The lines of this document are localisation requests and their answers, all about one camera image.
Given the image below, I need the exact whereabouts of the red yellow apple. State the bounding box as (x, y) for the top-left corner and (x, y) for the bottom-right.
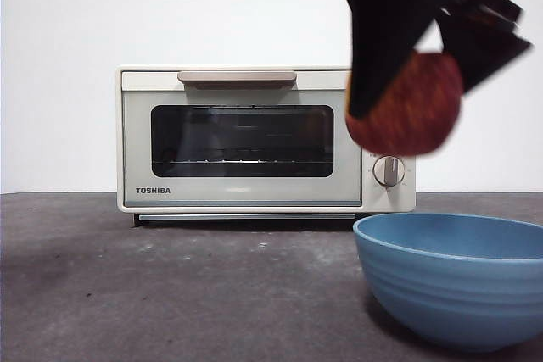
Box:
(344, 52), (463, 157)

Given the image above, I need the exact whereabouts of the blue ribbed bowl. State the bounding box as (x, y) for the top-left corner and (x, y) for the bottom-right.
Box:
(352, 213), (543, 354)

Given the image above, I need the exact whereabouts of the glass oven door with handle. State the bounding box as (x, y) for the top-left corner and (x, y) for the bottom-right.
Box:
(121, 69), (364, 209)

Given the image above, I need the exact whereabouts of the cream Toshiba toaster oven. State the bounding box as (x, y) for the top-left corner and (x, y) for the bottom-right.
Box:
(116, 64), (417, 227)

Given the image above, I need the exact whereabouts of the cream timer knob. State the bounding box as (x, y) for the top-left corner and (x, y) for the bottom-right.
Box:
(372, 155), (406, 187)

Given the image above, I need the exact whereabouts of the metal wire oven rack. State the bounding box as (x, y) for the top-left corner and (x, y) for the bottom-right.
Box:
(152, 158), (333, 166)

